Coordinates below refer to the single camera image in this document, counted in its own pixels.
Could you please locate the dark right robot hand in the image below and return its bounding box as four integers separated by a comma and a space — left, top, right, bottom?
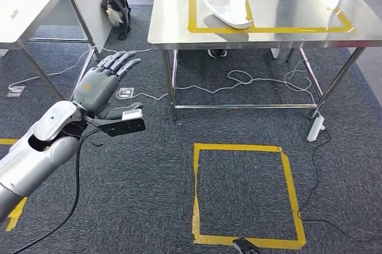
233, 237, 261, 254

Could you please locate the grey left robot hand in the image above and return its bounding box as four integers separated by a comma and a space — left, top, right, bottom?
73, 50, 144, 121

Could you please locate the white plastic car part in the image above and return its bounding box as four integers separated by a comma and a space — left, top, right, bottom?
204, 0, 254, 30

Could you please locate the stainless steel workbench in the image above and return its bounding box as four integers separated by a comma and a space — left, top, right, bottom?
148, 0, 382, 121

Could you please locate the silver floor socket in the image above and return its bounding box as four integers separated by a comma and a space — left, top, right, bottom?
7, 85, 26, 98
115, 87, 134, 100

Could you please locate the black bag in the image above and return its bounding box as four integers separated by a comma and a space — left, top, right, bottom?
100, 0, 132, 41

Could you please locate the white top metal table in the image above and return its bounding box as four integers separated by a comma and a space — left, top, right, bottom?
0, 0, 102, 103

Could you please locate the white power strip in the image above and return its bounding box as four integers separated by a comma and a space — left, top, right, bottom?
307, 114, 325, 142

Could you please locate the yellow tape table marking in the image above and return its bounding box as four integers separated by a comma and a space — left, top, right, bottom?
188, 0, 355, 34

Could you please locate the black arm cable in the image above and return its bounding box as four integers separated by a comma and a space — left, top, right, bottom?
11, 129, 104, 254

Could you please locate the black floor cable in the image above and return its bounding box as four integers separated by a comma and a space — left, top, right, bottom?
297, 129, 382, 243

